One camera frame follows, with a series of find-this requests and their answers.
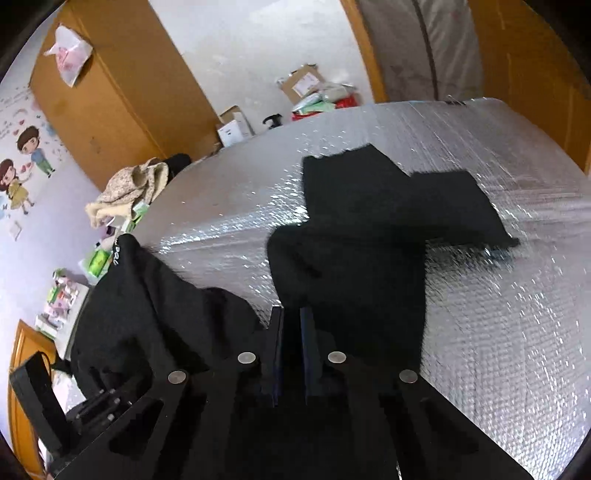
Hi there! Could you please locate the green tissue pack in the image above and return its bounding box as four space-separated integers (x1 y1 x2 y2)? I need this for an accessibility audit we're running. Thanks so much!
87 247 114 278

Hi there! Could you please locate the orange wooden panel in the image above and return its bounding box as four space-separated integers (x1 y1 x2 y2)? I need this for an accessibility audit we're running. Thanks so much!
7 320 57 476

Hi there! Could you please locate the wooden wardrobe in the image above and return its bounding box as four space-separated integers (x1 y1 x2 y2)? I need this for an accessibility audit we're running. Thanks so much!
28 0 222 192

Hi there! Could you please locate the silver foil mat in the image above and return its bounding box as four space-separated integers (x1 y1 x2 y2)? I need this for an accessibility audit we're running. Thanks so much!
134 97 591 480

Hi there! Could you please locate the green packet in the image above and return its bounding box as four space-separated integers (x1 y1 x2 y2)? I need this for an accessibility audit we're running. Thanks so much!
293 100 335 117

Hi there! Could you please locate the wooden door frame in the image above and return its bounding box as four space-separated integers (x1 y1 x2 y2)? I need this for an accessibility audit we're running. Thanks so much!
342 0 389 104

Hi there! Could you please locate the brown cardboard box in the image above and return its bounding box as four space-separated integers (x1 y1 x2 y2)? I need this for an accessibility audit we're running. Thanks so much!
279 64 325 107

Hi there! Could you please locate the wooden door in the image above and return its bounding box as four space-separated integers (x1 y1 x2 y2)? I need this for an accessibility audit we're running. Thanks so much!
468 0 591 172

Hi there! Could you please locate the white pink plastic bag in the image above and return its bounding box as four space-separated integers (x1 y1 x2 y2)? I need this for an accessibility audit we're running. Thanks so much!
44 24 94 88

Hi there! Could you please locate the white side table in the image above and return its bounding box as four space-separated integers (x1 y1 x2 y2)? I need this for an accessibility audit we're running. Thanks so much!
34 281 93 354

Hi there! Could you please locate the pile of small colourful packets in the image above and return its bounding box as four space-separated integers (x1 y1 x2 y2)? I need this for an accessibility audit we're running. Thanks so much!
34 269 90 330

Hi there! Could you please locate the black garment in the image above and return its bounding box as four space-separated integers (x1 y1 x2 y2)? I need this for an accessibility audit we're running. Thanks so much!
69 143 520 402

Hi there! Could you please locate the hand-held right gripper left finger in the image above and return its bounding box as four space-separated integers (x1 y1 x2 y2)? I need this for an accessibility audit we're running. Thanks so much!
51 307 284 480

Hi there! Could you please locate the white cardboard box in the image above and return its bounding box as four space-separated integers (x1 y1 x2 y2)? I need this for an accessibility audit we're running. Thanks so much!
218 105 256 148

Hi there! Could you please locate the white plastic mailer bag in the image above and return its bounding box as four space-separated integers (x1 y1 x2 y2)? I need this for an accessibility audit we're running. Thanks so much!
318 83 354 100

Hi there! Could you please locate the grey plastic door curtain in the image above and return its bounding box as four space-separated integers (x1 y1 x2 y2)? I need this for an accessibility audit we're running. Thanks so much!
358 0 483 102

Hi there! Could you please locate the beige floral blanket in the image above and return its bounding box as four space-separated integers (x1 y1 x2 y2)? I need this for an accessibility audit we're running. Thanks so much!
85 157 169 228

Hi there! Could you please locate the cartoon couple wall sticker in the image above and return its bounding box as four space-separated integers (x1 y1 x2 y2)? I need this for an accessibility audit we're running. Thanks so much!
0 88 63 217

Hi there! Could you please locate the black bag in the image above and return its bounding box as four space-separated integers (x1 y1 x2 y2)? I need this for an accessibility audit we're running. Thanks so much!
164 154 192 178

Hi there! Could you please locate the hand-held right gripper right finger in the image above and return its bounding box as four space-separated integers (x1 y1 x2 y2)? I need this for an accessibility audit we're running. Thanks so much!
301 308 533 480

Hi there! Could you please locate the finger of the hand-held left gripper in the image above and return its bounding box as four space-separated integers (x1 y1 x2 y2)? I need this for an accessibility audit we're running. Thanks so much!
67 385 148 437

